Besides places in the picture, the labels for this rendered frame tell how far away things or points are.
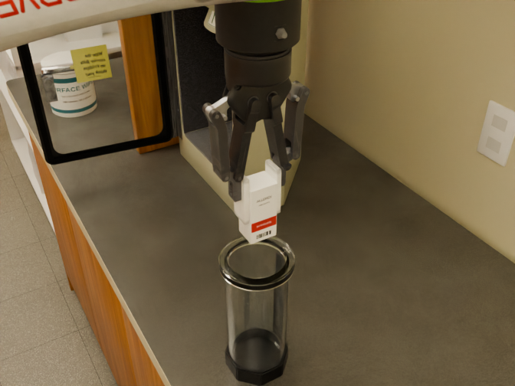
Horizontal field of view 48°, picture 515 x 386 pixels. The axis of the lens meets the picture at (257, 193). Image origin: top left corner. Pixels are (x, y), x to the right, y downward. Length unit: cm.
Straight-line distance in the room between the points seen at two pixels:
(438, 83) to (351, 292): 49
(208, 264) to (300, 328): 24
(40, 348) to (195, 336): 139
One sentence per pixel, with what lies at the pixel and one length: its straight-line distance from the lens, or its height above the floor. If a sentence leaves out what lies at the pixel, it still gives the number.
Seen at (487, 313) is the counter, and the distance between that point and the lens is 112.
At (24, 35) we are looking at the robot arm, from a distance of 51.
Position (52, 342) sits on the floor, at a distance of 235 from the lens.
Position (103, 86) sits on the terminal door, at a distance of 134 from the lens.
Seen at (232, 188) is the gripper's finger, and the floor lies 130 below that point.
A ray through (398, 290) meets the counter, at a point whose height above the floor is 94.
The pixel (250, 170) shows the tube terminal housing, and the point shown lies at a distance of 118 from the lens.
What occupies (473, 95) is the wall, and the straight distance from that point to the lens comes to 123.
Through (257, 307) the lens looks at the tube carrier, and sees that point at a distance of 82.
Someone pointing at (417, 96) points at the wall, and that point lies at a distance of 134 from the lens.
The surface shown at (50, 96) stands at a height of 117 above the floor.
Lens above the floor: 171
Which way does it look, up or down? 36 degrees down
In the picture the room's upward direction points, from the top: straight up
